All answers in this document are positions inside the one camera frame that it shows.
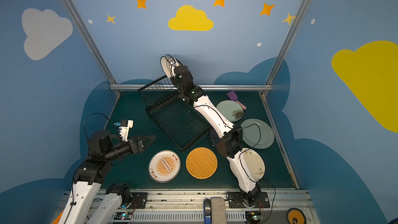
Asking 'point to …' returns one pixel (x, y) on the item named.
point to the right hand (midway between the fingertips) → (181, 67)
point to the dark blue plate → (213, 136)
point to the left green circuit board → (123, 215)
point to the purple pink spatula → (233, 96)
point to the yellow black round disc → (295, 215)
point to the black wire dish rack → (179, 119)
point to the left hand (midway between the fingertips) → (151, 138)
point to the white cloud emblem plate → (170, 74)
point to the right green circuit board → (253, 216)
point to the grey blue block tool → (214, 210)
